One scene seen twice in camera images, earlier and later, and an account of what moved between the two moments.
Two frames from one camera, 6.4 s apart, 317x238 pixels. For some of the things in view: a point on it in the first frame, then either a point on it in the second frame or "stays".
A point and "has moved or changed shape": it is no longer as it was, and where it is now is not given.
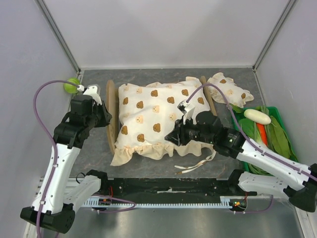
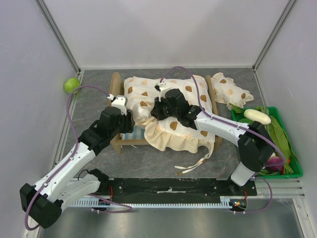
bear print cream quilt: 146,113 has moved or changed shape
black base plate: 174,187 stays
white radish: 257,116 stays
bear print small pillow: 236,96 stays
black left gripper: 107,116 → 129,123
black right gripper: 180,133 → 156,112
